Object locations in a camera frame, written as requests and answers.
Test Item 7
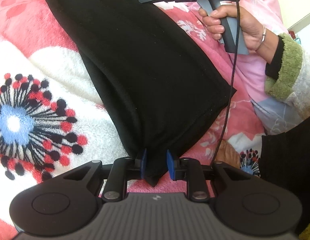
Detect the black garment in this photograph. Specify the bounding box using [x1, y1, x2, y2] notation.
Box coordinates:
[45, 0, 235, 186]

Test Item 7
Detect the green cuffed sleeve forearm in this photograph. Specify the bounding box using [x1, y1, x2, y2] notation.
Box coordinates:
[262, 33, 310, 120]

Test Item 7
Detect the person's right hand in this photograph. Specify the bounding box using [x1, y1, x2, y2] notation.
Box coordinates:
[199, 5, 279, 58]

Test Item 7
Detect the pink blue floral quilt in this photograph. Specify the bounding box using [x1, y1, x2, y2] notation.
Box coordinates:
[236, 0, 310, 134]

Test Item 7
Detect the silver bracelet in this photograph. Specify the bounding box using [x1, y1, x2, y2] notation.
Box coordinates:
[253, 24, 268, 53]

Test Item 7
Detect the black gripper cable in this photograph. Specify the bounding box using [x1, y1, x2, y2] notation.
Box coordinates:
[210, 0, 242, 167]

